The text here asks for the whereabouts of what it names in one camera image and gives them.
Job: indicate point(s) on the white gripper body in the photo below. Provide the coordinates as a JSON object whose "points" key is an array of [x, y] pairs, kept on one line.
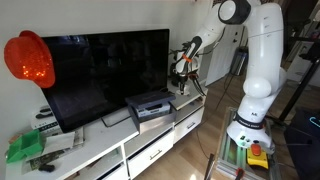
{"points": [[181, 68]]}

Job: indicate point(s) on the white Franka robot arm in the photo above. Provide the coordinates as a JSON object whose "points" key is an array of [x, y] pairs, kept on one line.
{"points": [[266, 60]]}

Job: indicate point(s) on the white jar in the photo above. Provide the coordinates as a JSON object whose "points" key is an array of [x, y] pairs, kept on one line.
{"points": [[186, 92]]}

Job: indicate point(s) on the green potted plant black pot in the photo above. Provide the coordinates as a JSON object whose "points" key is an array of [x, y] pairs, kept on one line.
{"points": [[173, 71]]}

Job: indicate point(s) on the grey device in box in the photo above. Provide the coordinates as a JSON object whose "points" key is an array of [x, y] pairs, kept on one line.
{"points": [[153, 109]]}

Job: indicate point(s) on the small white cabinet drawer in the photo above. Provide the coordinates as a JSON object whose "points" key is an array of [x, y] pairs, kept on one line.
{"points": [[190, 125]]}

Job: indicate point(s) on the open blue grey cardboard box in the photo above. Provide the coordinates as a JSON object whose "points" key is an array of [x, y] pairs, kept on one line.
{"points": [[153, 121]]}

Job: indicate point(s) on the grey trash can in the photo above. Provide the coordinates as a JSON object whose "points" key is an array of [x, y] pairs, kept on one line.
{"points": [[239, 61]]}

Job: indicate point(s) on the black flat screen television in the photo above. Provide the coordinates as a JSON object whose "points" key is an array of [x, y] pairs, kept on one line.
{"points": [[106, 76]]}

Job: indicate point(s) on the large white cabinet drawer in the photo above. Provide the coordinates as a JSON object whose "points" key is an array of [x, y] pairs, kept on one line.
{"points": [[150, 155]]}

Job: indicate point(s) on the white TV cabinet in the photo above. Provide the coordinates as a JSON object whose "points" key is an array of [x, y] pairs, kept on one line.
{"points": [[96, 140]]}

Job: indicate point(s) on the yellow emergency stop box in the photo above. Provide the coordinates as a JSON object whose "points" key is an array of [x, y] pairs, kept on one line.
{"points": [[257, 156]]}

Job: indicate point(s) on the black tripod stand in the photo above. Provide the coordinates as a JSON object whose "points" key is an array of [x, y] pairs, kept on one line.
{"points": [[298, 90]]}

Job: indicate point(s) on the printed magazine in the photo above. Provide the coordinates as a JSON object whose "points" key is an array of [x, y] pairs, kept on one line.
{"points": [[78, 135]]}

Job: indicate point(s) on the white paper envelope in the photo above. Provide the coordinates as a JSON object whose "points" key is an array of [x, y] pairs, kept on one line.
{"points": [[60, 141]]}

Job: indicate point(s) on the black case with blue light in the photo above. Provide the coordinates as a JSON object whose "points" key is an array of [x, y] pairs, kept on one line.
{"points": [[305, 143]]}

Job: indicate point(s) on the white router box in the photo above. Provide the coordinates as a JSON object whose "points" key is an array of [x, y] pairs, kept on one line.
{"points": [[45, 126]]}

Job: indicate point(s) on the small black object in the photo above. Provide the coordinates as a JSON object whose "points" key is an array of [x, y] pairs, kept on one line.
{"points": [[46, 167]]}

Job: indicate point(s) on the green plastic box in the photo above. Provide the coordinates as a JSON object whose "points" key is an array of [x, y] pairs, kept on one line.
{"points": [[25, 146]]}

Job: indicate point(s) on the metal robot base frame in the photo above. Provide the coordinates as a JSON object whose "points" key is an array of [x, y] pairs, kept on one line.
{"points": [[230, 153]]}

